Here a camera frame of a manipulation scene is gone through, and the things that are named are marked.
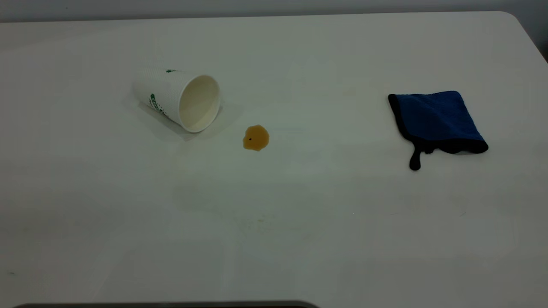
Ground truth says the white paper coffee cup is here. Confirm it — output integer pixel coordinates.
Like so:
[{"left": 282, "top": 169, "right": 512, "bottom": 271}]
[{"left": 132, "top": 68, "right": 222, "bottom": 133}]

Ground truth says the blue cloth with black edge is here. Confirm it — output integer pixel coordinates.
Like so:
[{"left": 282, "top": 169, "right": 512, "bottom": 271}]
[{"left": 388, "top": 90, "right": 489, "bottom": 172}]

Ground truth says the brown coffee spill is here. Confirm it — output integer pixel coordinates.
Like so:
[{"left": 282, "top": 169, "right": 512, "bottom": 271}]
[{"left": 243, "top": 124, "right": 270, "bottom": 152}]

